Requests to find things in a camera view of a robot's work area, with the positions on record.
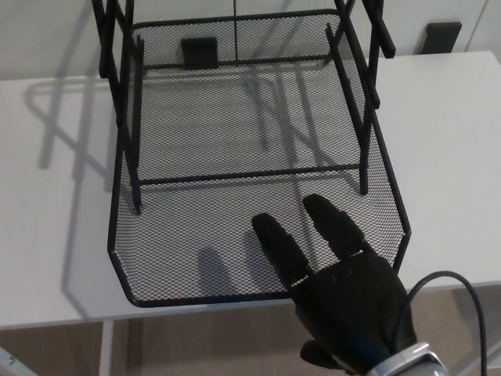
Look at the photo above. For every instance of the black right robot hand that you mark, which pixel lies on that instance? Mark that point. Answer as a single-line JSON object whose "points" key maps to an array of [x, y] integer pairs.
{"points": [[352, 309]]}

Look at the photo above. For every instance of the black mesh file tray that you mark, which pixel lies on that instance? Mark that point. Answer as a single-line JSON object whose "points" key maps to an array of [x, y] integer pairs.
{"points": [[195, 243]]}

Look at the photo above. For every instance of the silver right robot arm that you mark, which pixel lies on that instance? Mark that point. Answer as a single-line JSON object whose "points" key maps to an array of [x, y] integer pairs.
{"points": [[415, 362]]}

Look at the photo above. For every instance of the white desk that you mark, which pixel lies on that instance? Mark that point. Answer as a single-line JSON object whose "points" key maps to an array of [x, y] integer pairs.
{"points": [[51, 243]]}

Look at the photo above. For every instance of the white cabinet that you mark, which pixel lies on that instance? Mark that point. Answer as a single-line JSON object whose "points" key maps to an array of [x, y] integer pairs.
{"points": [[39, 35]]}

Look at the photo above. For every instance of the black metal file rack frame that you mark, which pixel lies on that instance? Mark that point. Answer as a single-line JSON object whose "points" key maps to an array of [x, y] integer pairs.
{"points": [[386, 41]]}

